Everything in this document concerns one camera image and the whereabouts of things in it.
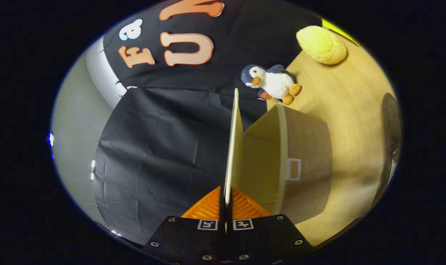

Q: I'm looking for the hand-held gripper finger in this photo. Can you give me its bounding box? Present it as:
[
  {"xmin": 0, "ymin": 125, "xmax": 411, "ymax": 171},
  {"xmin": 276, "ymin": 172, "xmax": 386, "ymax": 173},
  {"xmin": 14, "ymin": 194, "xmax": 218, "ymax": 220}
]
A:
[
  {"xmin": 225, "ymin": 187, "xmax": 315, "ymax": 265},
  {"xmin": 142, "ymin": 186, "xmax": 227, "ymax": 265}
]

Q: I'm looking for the beige fabric storage box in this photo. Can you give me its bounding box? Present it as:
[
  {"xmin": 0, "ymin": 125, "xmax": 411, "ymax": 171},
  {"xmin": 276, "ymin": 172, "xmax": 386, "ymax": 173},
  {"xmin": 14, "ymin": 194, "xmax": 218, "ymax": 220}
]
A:
[{"xmin": 224, "ymin": 88, "xmax": 334, "ymax": 226}]

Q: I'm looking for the brown fuzzy shoe with bow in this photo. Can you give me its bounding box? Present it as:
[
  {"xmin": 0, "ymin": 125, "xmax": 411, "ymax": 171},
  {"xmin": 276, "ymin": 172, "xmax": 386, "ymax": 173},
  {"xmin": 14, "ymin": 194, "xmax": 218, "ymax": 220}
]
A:
[{"xmin": 381, "ymin": 93, "xmax": 403, "ymax": 164}]

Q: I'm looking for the penguin plush toy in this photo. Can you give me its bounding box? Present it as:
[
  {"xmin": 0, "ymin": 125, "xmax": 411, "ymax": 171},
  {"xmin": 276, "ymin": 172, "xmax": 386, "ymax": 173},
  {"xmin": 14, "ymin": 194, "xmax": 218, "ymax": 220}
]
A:
[{"xmin": 240, "ymin": 64, "xmax": 302, "ymax": 106}]

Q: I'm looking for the row of black cloth clips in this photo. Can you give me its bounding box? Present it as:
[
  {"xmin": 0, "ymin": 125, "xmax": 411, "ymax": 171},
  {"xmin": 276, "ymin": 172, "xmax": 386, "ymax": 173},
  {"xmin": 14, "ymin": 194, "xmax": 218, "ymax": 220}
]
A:
[{"xmin": 96, "ymin": 47, "xmax": 129, "ymax": 211}]

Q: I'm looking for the yellow plush bun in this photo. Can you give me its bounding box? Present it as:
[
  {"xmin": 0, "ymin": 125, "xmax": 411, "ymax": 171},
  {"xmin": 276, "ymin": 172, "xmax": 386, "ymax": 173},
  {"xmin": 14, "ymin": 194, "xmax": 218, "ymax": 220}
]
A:
[{"xmin": 296, "ymin": 25, "xmax": 348, "ymax": 66}]

